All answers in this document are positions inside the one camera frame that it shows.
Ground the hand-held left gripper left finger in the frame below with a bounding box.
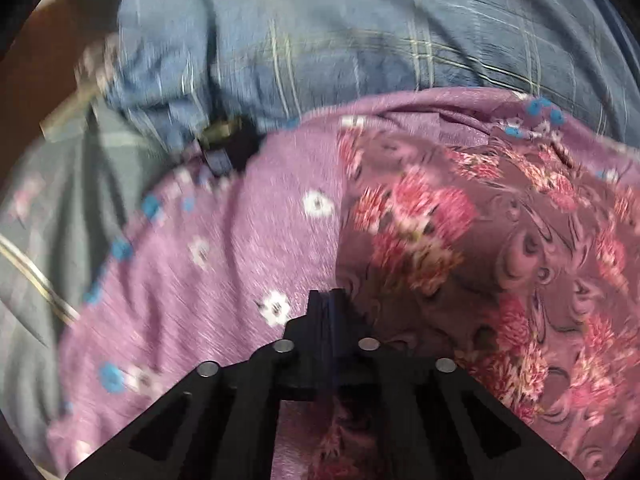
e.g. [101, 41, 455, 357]
[65, 290, 329, 480]

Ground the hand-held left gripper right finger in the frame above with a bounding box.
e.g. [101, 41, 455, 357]
[327, 288, 584, 480]

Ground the purple small-flower garment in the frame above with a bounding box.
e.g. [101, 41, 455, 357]
[47, 87, 640, 480]

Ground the mauve pink-floral garment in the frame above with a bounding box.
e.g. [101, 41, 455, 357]
[320, 120, 640, 480]

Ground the small dark object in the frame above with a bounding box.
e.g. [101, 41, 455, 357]
[197, 117, 263, 176]

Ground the grey plaid bed sheet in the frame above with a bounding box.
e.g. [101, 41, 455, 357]
[0, 100, 201, 461]

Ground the blue plaid cloth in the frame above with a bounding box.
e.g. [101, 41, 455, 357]
[105, 0, 640, 161]

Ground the beige strip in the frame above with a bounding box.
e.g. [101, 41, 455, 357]
[40, 87, 108, 141]

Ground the small floral cloth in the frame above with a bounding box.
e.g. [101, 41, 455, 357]
[75, 35, 123, 96]

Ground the brown wooden furniture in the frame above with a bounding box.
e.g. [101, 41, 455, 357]
[0, 0, 126, 196]

